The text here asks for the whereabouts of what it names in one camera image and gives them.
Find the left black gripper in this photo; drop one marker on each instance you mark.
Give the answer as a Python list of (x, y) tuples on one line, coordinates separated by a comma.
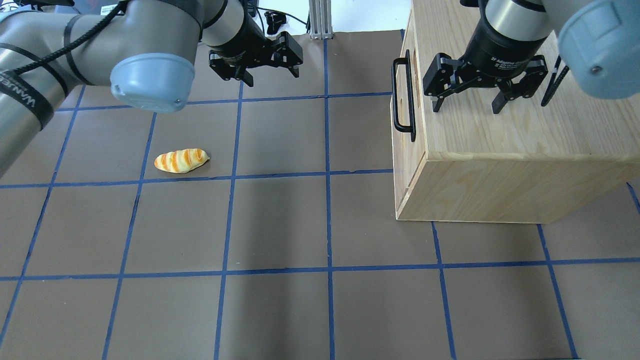
[(241, 41)]

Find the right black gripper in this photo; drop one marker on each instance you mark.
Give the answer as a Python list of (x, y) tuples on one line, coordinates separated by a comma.
[(501, 50)]

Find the wooden drawer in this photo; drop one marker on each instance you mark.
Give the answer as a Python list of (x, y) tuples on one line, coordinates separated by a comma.
[(406, 154)]

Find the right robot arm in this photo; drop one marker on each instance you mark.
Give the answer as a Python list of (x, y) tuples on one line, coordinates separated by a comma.
[(597, 41)]

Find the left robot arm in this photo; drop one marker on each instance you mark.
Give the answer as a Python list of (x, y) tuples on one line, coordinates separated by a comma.
[(143, 50)]

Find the wooden drawer cabinet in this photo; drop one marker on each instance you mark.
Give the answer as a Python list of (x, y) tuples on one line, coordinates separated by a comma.
[(528, 164)]

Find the striped toy bread loaf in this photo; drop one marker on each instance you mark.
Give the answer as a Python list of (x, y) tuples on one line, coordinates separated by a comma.
[(181, 161)]

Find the aluminium frame post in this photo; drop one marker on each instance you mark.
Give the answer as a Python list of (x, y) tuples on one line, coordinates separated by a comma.
[(320, 20)]

